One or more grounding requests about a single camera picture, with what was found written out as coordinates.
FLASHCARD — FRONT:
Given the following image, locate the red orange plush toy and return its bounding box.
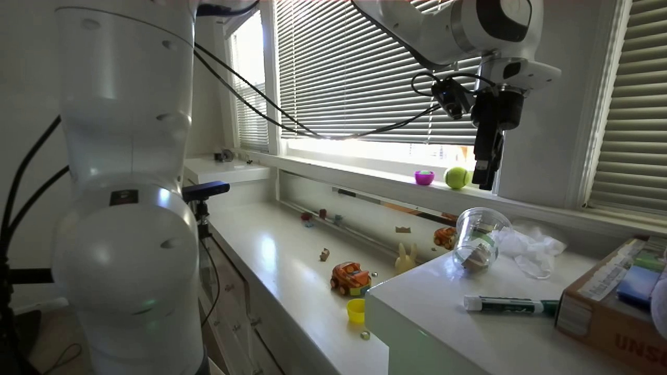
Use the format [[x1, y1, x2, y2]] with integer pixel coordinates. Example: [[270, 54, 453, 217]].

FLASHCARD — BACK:
[[329, 261, 373, 301]]

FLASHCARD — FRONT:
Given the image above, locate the white side table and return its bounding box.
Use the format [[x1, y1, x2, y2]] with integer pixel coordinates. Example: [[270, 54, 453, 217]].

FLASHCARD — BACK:
[[365, 241, 667, 375]]

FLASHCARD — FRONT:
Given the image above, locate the white window ledge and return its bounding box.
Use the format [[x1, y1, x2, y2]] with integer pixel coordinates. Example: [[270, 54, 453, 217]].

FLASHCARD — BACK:
[[238, 147, 667, 236]]

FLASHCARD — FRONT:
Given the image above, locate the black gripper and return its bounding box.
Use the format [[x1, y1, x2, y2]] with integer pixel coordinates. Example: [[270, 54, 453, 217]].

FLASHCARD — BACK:
[[471, 88, 527, 191]]

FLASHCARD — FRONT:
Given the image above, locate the grey window blind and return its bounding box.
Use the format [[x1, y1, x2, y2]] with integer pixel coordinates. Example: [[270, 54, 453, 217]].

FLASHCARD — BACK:
[[276, 0, 489, 149], [587, 0, 667, 226]]

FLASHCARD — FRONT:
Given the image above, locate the beige bunny toy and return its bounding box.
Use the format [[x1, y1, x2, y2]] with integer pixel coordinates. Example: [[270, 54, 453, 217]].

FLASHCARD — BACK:
[[395, 239, 419, 276]]

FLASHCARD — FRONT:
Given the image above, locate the white drawer cabinet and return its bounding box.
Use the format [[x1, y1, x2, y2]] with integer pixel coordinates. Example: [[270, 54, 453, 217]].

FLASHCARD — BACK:
[[181, 155, 462, 375]]

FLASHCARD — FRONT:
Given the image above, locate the clear plastic cup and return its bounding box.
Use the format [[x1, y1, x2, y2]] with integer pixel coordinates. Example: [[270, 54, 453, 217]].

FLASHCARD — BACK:
[[453, 205, 516, 276]]

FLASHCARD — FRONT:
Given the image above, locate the crumpled clear plastic bag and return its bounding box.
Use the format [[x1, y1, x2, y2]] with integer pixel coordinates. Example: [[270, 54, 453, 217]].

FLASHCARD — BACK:
[[496, 226, 569, 281]]

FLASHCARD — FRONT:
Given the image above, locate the small yellow cup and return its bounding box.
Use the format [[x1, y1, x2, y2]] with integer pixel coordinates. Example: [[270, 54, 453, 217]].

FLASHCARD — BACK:
[[346, 297, 370, 329]]

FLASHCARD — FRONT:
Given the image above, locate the brown cardboard box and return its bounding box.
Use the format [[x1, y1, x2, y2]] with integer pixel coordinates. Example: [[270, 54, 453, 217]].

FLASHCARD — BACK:
[[554, 236, 667, 375]]

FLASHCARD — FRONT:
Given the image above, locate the green item in box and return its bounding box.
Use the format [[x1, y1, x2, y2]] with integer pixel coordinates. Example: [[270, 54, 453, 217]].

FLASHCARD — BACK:
[[633, 247, 667, 276]]

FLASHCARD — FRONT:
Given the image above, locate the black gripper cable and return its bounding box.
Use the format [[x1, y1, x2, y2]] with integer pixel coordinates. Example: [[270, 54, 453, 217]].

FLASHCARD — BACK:
[[193, 42, 489, 141]]

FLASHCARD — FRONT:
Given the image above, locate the black horizontal bar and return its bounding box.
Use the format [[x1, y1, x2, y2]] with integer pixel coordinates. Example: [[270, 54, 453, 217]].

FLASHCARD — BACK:
[[0, 266, 56, 287]]

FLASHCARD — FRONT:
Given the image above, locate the green tennis ball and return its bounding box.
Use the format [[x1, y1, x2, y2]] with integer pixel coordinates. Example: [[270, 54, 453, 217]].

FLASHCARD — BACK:
[[445, 165, 471, 193]]

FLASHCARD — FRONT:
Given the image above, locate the black stereo camera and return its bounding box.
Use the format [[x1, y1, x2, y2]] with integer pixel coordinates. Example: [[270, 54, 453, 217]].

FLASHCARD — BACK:
[[181, 180, 231, 205]]

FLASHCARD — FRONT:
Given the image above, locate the blue item in box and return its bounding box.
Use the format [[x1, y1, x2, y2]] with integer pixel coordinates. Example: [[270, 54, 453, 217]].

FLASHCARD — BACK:
[[616, 264, 663, 309]]

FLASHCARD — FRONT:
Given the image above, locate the black base cable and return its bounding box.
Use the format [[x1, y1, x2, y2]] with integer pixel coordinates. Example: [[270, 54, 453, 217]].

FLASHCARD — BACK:
[[0, 114, 63, 238], [0, 165, 71, 279]]

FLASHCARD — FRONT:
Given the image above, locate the black camera tripod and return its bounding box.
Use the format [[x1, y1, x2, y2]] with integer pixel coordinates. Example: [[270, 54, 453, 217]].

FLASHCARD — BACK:
[[194, 198, 216, 247]]

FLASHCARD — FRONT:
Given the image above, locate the green white marker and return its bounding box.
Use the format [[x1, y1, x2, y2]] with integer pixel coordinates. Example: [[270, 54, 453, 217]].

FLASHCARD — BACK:
[[464, 294, 563, 318]]

